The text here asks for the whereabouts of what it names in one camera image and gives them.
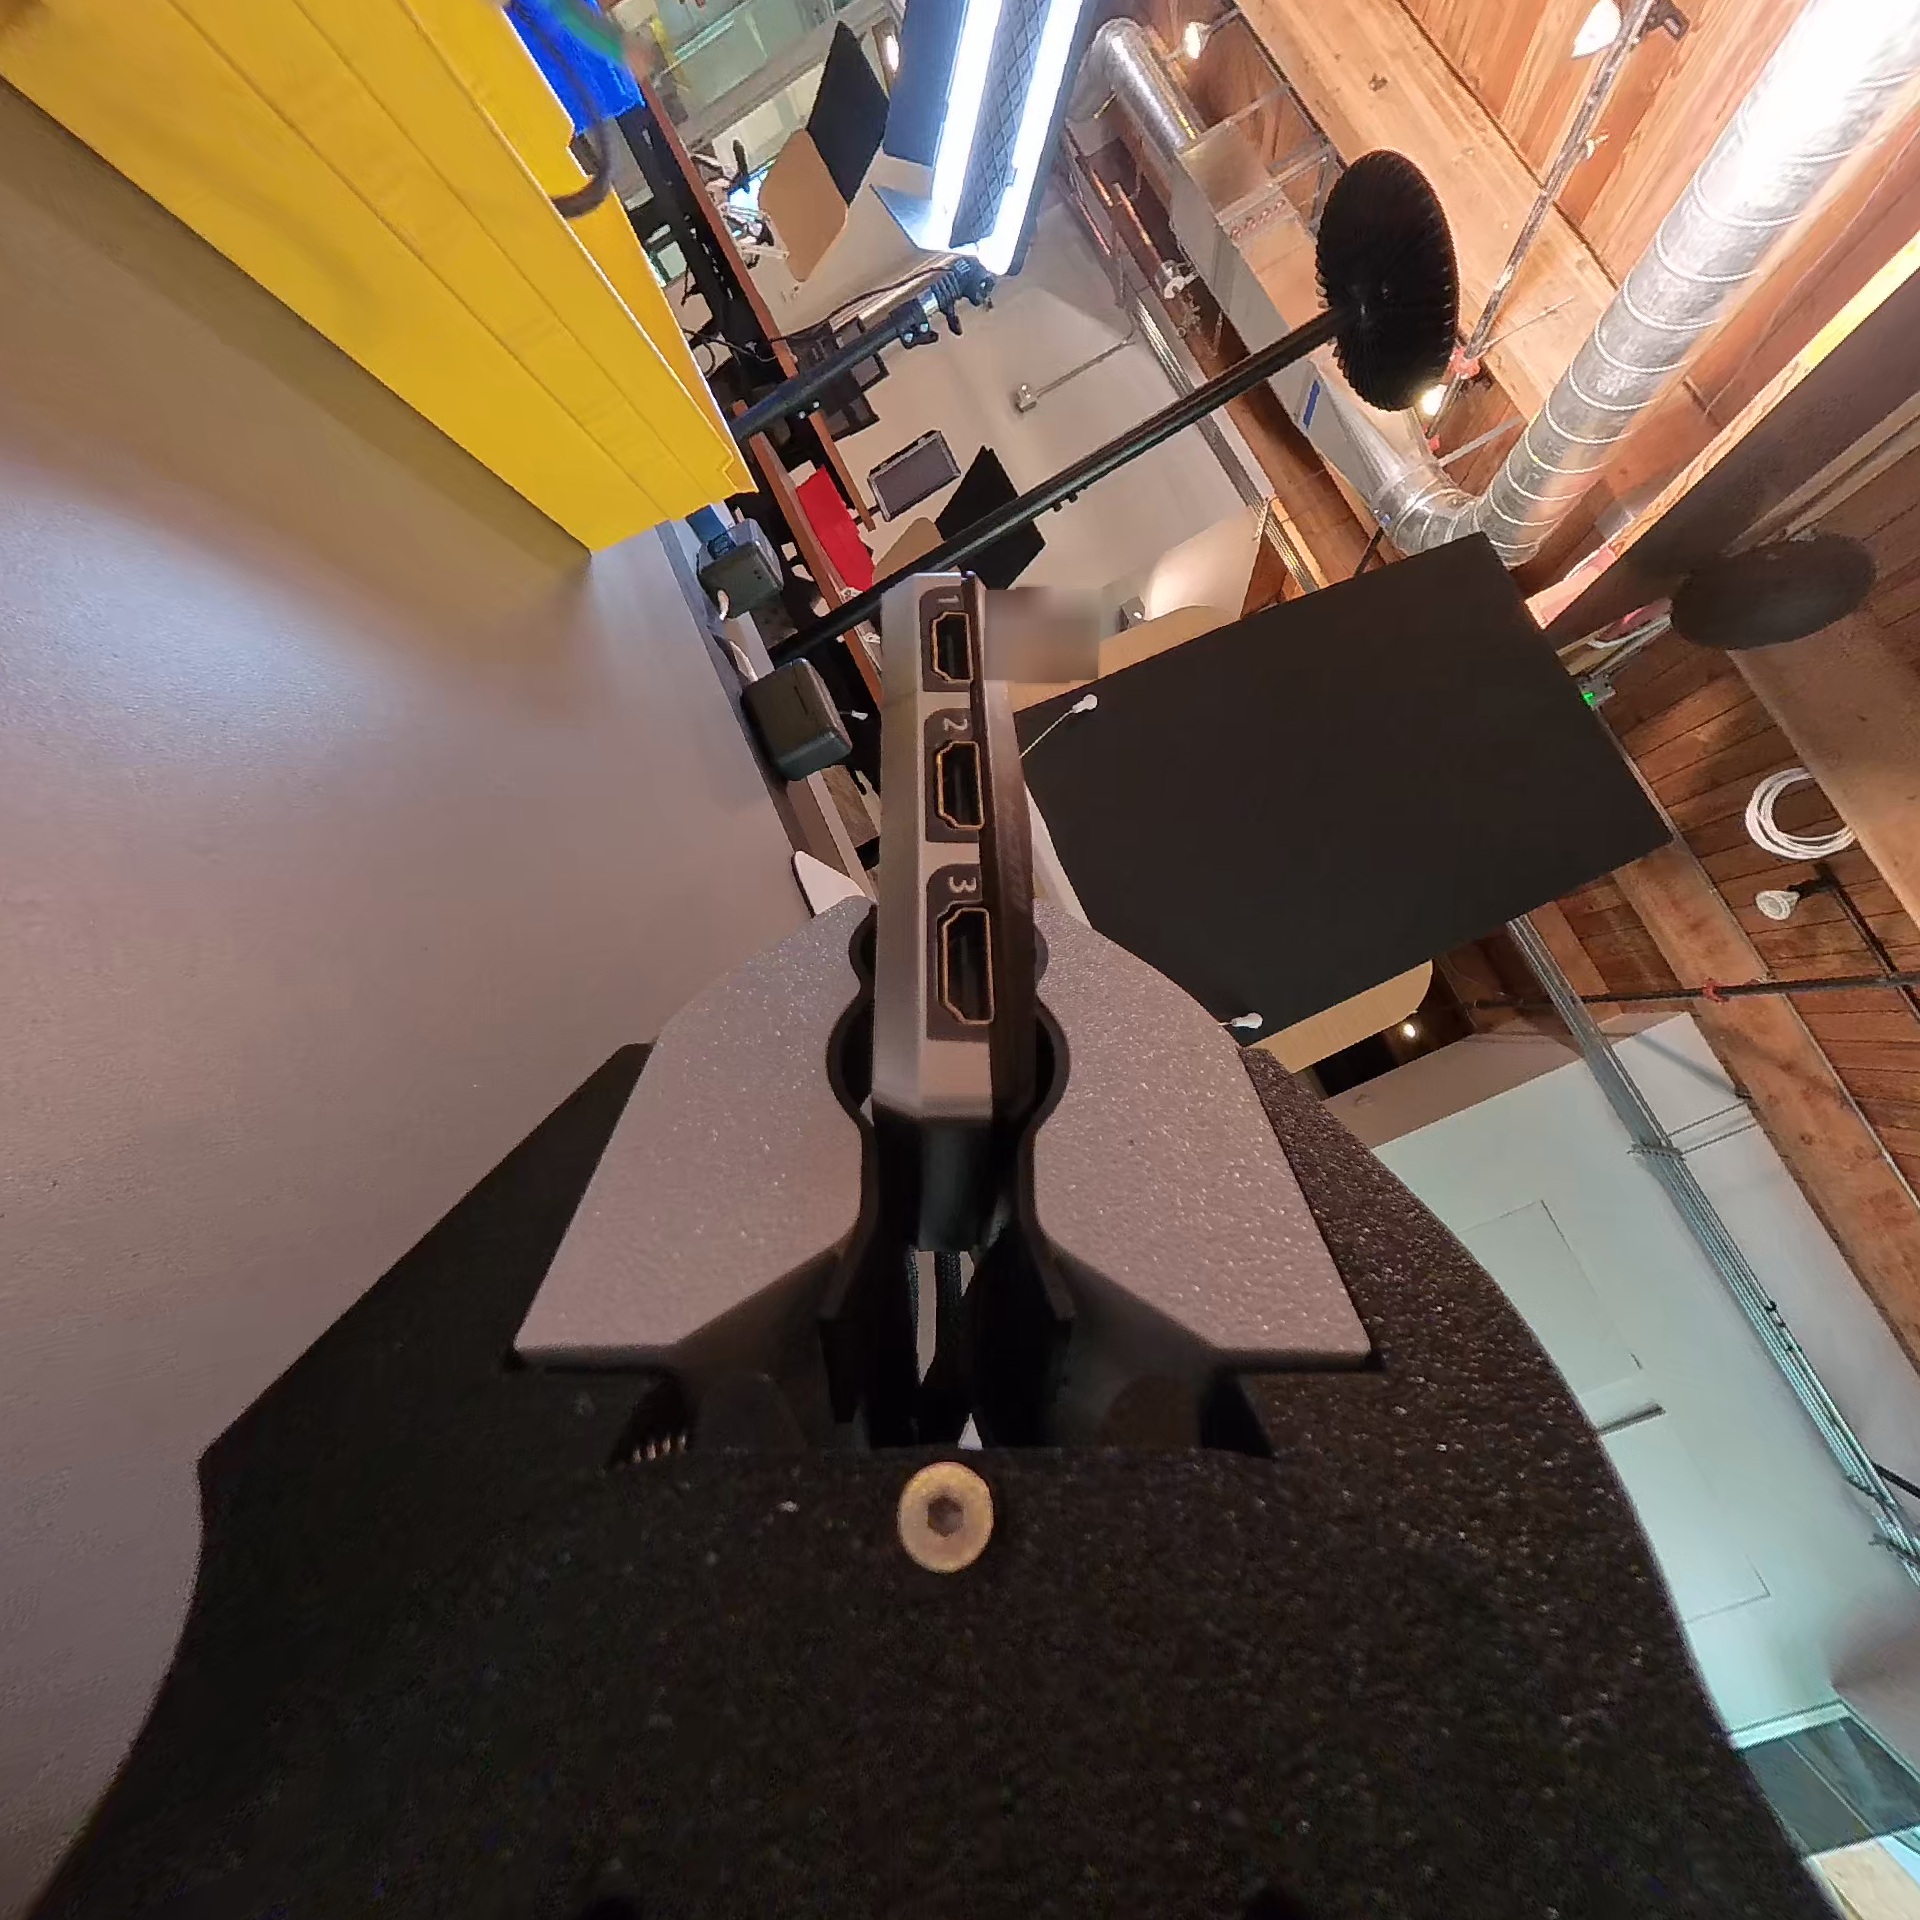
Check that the LED light panel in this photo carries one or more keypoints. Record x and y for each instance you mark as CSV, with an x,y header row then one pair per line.
x,y
991,119

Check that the blue plastic bin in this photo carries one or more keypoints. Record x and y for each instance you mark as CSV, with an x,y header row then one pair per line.
x,y
578,53

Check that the black floor lamp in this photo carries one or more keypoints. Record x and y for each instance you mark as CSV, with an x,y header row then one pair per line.
x,y
1388,278

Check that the small grey case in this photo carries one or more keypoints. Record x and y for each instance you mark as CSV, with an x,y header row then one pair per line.
x,y
738,579

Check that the wooden desk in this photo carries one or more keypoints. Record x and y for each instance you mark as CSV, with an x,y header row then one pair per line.
x,y
746,294

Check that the red plastic bin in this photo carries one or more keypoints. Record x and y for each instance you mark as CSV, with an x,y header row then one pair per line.
x,y
832,523

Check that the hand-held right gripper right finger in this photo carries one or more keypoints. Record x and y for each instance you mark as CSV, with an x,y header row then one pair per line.
x,y
1200,1201

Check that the grey desk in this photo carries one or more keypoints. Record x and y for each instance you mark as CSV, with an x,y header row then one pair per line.
x,y
300,975

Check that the black ceiling dome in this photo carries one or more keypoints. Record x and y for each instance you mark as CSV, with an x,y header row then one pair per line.
x,y
1779,591

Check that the black light stand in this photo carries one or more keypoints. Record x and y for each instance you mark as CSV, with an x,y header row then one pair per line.
x,y
856,352

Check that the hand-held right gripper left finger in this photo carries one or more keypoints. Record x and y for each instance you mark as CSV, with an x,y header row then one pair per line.
x,y
705,1201

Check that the small grey monitor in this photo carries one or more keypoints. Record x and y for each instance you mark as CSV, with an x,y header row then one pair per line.
x,y
914,473

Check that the silver air duct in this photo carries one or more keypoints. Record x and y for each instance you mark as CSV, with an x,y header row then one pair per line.
x,y
1681,271

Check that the yellow plastic bin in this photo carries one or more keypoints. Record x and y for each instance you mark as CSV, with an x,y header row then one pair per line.
x,y
376,225

